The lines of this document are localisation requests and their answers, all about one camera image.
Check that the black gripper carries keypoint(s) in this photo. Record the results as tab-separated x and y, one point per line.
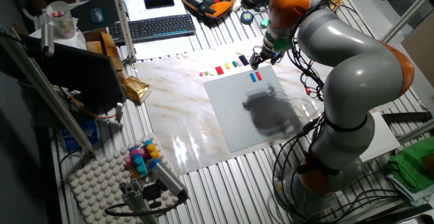
269	56

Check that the long red Lego brick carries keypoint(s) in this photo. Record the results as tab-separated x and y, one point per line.
258	75

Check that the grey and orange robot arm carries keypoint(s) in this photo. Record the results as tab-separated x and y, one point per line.
356	68

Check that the long blue Lego brick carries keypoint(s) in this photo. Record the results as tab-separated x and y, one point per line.
253	77

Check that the pink Lego brick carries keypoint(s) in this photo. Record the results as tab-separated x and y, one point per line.
239	62

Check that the green Lego brick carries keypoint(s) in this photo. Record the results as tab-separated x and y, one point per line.
234	64

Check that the yellow Lego brick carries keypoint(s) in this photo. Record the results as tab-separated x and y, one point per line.
227	66

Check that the flat red Lego plate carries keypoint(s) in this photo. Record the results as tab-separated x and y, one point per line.
219	70

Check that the grey Lego baseplate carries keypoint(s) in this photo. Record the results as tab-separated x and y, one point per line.
230	115

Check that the small green plastic part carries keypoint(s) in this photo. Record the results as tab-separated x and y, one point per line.
264	23

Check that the black round puck blue label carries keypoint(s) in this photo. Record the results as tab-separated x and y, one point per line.
247	17

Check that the white rounded toy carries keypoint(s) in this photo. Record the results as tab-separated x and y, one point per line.
236	2

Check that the printed white paper sheet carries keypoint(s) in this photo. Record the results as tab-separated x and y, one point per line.
159	47

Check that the black computer keyboard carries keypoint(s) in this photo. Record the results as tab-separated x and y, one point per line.
152	27

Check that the black smartphone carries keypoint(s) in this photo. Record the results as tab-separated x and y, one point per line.
159	2

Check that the gold foil bag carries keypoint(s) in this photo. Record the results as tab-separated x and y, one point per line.
135	88

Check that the plain white paper sheet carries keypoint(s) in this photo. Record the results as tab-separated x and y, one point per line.
135	12

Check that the white flat box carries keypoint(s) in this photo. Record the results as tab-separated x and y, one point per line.
379	139

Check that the brown cardboard box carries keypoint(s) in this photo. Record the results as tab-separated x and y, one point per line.
106	44

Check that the colourful toy block cluster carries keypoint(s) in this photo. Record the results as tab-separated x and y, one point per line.
139	161

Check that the black bar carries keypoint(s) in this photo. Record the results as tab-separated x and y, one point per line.
407	117

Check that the brown cardboard panel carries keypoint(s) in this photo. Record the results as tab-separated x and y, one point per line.
422	54

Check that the dark computer mouse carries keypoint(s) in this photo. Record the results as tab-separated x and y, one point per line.
96	15

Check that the black computer monitor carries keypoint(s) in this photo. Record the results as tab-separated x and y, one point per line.
78	71

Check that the black mouse pad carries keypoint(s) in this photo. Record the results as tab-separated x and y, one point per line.
81	13

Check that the short aluminium profile piece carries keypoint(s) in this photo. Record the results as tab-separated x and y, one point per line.
134	197

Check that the green cloth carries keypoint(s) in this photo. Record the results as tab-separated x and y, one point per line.
412	163

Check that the blue box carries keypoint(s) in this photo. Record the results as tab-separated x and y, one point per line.
79	134

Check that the clear plastic cup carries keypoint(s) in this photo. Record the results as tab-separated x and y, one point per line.
62	20

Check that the white bumpy foam mat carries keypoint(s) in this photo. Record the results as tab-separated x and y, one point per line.
95	183

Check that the silver webcam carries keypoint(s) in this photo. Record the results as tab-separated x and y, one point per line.
47	39

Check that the aluminium frame pole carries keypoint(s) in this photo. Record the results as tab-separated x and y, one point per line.
44	88
407	13
122	23
417	131

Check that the silver depth camera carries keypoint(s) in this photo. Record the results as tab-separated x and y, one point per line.
167	178

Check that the black camera clamp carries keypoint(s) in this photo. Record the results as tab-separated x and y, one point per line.
152	192

